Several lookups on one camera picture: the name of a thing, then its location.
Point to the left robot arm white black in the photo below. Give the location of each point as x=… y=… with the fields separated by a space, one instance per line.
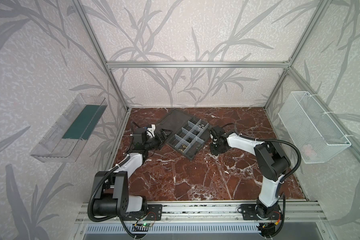
x=110 y=196

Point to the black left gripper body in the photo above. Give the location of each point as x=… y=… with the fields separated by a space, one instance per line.
x=160 y=138

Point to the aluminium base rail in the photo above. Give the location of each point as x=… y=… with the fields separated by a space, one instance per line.
x=228 y=211

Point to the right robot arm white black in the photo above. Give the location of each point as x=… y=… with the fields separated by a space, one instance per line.
x=272 y=160

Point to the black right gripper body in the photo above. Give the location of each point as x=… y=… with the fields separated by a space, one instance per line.
x=214 y=133

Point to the clear wall shelf green mat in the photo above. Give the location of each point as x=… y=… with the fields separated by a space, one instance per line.
x=66 y=139

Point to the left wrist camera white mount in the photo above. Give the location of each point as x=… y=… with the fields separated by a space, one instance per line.
x=151 y=129

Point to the white wire mesh basket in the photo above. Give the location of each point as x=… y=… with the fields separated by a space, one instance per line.
x=312 y=129

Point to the small circuit board green led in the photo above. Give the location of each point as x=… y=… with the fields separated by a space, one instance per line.
x=141 y=227

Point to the grey compartment organizer box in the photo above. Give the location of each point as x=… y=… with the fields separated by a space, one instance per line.
x=189 y=133

